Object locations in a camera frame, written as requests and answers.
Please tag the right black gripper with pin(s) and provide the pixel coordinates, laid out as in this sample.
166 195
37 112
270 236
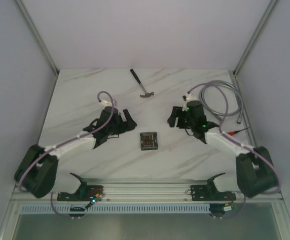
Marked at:
177 112

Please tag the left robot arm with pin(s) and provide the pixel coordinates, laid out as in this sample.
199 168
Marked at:
39 172

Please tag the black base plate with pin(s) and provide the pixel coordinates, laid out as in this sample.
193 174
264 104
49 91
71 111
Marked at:
83 194
210 193

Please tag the aluminium mounting rail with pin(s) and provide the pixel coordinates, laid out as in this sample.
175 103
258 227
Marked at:
145 191

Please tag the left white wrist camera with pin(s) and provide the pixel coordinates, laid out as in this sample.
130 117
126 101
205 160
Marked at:
105 103

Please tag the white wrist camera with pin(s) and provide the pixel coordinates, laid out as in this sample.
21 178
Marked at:
105 103
188 97

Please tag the red handled screwdriver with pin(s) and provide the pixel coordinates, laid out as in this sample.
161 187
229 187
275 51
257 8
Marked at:
237 131

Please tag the grey slotted cable duct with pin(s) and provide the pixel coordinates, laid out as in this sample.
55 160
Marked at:
161 208

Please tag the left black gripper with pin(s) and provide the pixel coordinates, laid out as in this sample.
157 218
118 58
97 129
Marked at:
121 122

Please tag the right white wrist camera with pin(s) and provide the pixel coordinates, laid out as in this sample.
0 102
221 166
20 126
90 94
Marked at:
188 97

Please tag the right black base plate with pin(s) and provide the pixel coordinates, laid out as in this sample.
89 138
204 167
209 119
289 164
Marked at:
210 193

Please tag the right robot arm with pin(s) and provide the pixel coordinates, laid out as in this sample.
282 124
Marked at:
255 173

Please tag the black fuse box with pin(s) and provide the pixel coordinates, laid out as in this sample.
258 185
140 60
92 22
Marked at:
149 141

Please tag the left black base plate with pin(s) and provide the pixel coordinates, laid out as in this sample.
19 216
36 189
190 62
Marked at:
83 194

